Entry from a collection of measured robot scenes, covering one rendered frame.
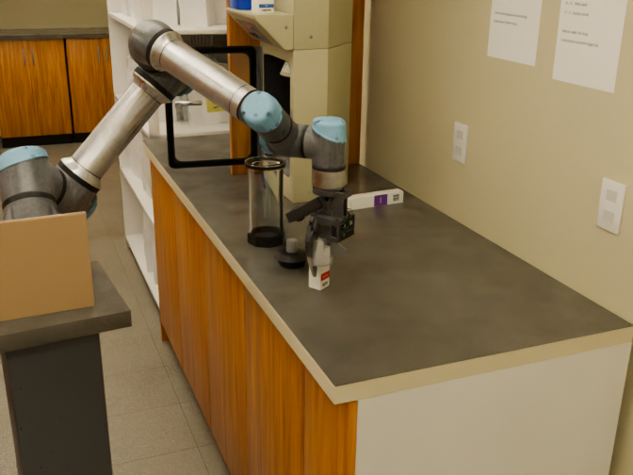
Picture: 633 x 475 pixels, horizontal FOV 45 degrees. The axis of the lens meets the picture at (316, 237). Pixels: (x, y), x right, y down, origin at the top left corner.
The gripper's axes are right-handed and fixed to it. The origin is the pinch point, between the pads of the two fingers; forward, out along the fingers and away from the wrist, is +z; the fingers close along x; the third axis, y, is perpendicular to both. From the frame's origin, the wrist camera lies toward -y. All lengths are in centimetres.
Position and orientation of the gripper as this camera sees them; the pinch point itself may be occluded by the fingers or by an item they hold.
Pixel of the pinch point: (319, 267)
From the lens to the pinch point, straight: 179.9
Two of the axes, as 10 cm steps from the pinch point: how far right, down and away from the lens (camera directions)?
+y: 8.2, 2.1, -5.3
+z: -0.1, 9.4, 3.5
